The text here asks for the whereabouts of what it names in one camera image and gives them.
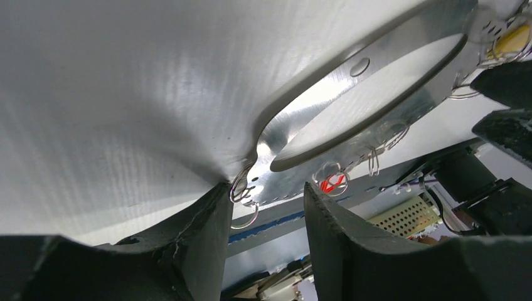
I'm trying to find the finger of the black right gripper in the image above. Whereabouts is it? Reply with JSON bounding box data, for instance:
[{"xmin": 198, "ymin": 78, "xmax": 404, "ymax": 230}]
[
  {"xmin": 470, "ymin": 60, "xmax": 531, "ymax": 109},
  {"xmin": 472, "ymin": 109, "xmax": 531, "ymax": 168}
]

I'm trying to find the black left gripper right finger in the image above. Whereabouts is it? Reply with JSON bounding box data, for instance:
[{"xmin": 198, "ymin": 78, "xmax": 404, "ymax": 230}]
[{"xmin": 304, "ymin": 183, "xmax": 531, "ymax": 300}]

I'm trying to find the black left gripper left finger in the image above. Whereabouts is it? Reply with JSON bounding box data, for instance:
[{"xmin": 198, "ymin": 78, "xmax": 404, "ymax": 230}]
[{"xmin": 1, "ymin": 183, "xmax": 233, "ymax": 300}]

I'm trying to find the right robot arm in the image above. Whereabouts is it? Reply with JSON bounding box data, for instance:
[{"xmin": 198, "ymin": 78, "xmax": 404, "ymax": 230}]
[{"xmin": 396, "ymin": 61, "xmax": 531, "ymax": 236}]

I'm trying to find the yellow key tag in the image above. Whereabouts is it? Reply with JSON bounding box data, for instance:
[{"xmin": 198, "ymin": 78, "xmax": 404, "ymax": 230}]
[{"xmin": 487, "ymin": 23, "xmax": 531, "ymax": 63}]

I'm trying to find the beige perforated basket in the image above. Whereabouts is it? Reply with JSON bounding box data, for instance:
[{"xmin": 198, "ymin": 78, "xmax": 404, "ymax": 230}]
[{"xmin": 368, "ymin": 196, "xmax": 441, "ymax": 239}]

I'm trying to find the red key tag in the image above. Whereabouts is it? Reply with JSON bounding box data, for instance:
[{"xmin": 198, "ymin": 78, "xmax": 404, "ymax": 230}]
[{"xmin": 319, "ymin": 174, "xmax": 348, "ymax": 196}]

